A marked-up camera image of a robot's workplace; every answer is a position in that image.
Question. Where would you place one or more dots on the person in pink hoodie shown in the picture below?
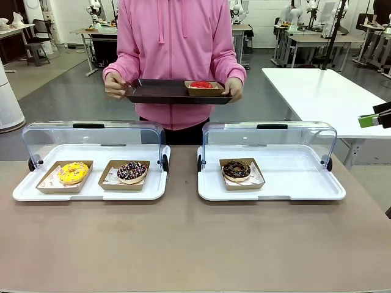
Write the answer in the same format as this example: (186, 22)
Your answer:
(174, 45)

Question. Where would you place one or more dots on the person's right forearm pink sleeve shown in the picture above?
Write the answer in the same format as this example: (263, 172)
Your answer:
(122, 65)

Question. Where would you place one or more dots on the white side table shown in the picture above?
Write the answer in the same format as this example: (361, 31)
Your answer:
(320, 97)

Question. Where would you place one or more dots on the yellow donut in paper tray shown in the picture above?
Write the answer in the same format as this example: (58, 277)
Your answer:
(58, 188)

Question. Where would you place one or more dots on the chocolate donut right tray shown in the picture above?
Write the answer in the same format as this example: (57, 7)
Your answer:
(244, 186)

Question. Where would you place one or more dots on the clear display case lid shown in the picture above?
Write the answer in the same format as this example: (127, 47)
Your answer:
(275, 135)
(91, 135)

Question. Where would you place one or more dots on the white cylindrical appliance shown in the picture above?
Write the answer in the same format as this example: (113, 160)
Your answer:
(9, 100)

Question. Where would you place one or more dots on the person's left forearm pink sleeve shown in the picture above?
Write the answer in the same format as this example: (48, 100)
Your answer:
(232, 68)

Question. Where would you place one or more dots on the yellow sprinkle donut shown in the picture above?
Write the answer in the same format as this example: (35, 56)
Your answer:
(65, 174)

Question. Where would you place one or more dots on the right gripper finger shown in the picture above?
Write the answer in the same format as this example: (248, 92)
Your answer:
(369, 121)
(383, 108)

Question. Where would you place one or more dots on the chocolate sprinkle donut left tray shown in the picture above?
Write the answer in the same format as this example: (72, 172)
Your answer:
(122, 186)

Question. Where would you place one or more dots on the person's left hand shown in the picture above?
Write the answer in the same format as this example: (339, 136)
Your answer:
(235, 90)

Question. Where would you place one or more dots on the white display tray base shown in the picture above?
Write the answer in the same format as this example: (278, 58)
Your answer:
(27, 189)
(290, 183)

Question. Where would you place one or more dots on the dark office chair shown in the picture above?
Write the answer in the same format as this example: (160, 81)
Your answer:
(41, 29)

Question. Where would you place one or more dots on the red glazed donut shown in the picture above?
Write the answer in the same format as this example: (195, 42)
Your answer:
(201, 85)

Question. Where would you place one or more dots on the chocolate sprinkle donut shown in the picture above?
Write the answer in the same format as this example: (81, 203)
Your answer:
(128, 171)

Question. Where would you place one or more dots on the dark serving tray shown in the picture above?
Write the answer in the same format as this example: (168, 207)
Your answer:
(159, 88)

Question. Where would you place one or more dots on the black tripod pole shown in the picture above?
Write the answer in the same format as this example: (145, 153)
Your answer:
(334, 30)

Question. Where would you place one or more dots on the grey background desk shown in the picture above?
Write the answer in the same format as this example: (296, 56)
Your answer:
(320, 39)
(82, 31)
(241, 27)

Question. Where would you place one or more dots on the person's right hand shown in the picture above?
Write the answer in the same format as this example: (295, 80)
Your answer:
(114, 87)

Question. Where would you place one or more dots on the chocolate nut donut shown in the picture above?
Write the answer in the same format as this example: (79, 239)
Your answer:
(227, 171)

